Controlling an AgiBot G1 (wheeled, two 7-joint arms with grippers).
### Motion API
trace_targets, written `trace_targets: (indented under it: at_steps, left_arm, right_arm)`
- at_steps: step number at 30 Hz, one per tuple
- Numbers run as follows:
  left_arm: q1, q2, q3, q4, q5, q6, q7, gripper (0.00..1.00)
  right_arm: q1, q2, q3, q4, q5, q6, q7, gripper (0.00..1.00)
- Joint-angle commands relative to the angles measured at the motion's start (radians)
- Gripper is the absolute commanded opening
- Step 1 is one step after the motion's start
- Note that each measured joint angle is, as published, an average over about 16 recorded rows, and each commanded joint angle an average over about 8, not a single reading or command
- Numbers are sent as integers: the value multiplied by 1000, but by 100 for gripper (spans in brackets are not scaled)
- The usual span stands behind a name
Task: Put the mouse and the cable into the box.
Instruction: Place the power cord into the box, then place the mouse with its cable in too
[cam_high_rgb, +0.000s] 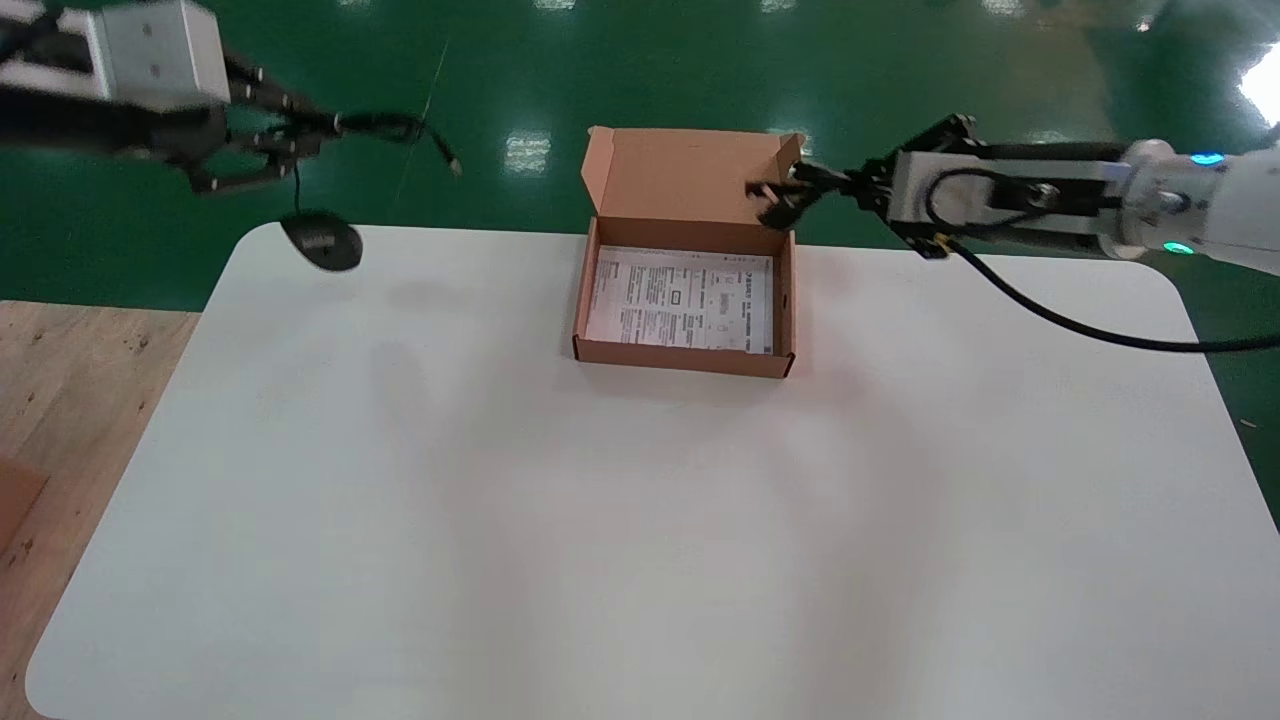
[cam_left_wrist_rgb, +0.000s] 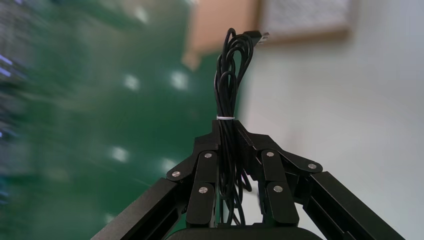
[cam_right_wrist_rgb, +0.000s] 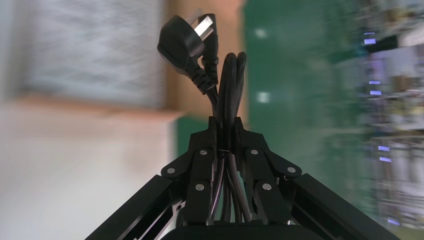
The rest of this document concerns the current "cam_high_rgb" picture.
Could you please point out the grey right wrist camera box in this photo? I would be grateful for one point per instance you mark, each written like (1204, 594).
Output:
(915, 190)

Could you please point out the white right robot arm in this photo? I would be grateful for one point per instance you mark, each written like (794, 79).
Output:
(1240, 210)

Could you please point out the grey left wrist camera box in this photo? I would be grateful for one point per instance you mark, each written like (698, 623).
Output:
(155, 50)

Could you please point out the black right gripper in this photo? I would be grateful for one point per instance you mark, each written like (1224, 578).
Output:
(875, 190)

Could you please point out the printed paper instruction sheet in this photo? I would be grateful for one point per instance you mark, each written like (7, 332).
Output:
(680, 300)

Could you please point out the brown cardboard storage box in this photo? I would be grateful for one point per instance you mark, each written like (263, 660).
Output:
(690, 180)

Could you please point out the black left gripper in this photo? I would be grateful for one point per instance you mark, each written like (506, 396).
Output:
(100, 125)

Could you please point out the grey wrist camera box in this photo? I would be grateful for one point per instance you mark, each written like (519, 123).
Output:
(915, 190)
(155, 50)

